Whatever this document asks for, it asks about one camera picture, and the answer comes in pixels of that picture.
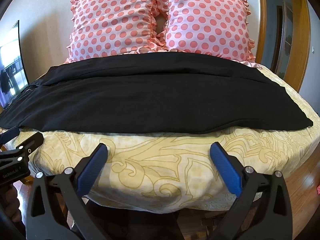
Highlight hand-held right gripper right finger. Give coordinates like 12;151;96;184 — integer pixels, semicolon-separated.
210;142;293;240

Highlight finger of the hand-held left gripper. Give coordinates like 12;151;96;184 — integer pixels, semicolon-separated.
0;127;20;145
0;132;44;160

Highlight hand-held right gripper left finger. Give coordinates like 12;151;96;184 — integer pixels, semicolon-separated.
30;143;109;240

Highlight black pants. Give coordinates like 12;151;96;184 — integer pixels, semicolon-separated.
0;50;314;133

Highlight yellow patterned bed sheet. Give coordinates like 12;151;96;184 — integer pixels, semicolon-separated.
0;61;320;209

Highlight black framed window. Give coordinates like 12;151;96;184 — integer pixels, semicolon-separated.
0;20;30;110

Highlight pink polka dot pillow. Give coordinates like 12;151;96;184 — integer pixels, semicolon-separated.
160;0;256;63
66;0;168;64

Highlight wooden door frame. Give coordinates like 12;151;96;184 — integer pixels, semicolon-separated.
212;0;311;92

